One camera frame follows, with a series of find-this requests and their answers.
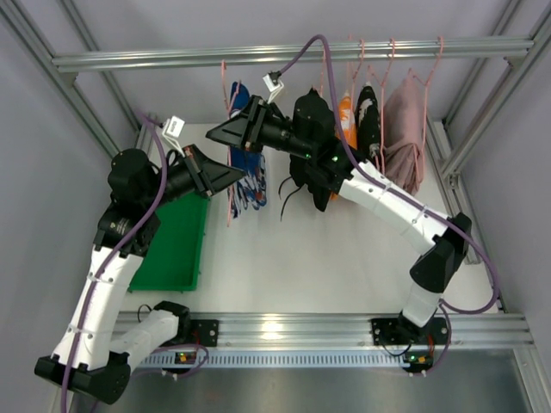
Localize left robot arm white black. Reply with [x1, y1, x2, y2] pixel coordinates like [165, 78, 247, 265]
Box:
[34, 145, 245, 404]

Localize orange white trousers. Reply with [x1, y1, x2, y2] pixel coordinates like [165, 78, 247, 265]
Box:
[329, 89, 361, 203]

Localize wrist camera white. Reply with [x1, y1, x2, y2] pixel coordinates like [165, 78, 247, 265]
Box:
[263, 71, 284, 103]
[161, 116, 185, 151]

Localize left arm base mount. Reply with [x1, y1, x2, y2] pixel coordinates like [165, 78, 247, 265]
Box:
[170, 319, 220, 348]

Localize pink trousers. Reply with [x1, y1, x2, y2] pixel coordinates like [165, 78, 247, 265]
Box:
[383, 74, 424, 195]

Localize pink wire hanger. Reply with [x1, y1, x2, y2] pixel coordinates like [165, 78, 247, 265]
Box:
[408, 36, 445, 189]
[220, 59, 246, 227]
[316, 46, 326, 97]
[367, 38, 396, 175]
[347, 38, 365, 103]

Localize aluminium frame right posts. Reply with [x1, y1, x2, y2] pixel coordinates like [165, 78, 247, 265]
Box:
[424, 0, 551, 268]

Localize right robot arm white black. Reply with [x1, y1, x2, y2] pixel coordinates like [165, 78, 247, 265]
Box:
[206, 90, 472, 334]

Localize blue patterned trousers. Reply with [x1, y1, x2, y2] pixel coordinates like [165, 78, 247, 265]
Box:
[227, 82, 267, 224]

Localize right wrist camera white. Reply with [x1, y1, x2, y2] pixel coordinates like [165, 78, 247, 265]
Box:
[263, 71, 284, 103]

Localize green plastic tray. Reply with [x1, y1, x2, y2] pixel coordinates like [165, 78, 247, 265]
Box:
[128, 194, 209, 293]

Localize aluminium frame left posts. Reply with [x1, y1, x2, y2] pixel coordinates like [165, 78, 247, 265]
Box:
[1, 1, 152, 157]

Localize grey slotted cable duct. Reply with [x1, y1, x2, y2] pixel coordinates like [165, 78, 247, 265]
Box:
[139, 349, 409, 369]

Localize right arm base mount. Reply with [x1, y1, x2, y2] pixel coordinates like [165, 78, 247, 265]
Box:
[371, 315, 450, 346]

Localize aluminium frame posts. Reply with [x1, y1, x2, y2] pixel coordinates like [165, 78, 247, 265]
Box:
[424, 0, 551, 268]
[1, 1, 152, 157]

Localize aluminium hanging rail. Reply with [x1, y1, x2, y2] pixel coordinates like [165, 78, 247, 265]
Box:
[52, 35, 535, 73]

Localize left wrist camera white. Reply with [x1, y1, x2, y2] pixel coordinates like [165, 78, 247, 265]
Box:
[161, 116, 185, 151]

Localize black white patterned trousers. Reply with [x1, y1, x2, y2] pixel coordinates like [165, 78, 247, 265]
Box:
[355, 82, 381, 163]

